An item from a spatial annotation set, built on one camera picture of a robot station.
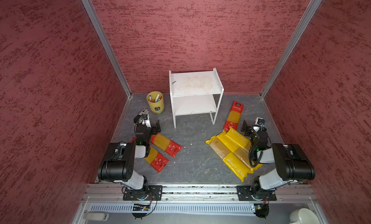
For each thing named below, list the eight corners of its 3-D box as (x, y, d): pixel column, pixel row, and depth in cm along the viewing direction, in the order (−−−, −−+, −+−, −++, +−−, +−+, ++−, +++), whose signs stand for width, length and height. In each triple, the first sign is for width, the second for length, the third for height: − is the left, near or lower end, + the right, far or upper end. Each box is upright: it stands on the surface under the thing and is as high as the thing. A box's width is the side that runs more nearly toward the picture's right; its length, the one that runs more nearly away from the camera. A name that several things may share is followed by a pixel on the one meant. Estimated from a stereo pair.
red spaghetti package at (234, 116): (222, 130, 101) (222, 129, 99) (232, 103, 118) (233, 101, 116) (234, 135, 99) (235, 134, 97) (243, 106, 116) (244, 104, 114)
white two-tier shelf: (175, 129, 101) (170, 95, 74) (173, 107, 114) (168, 71, 87) (215, 124, 104) (225, 90, 77) (209, 104, 117) (215, 68, 90)
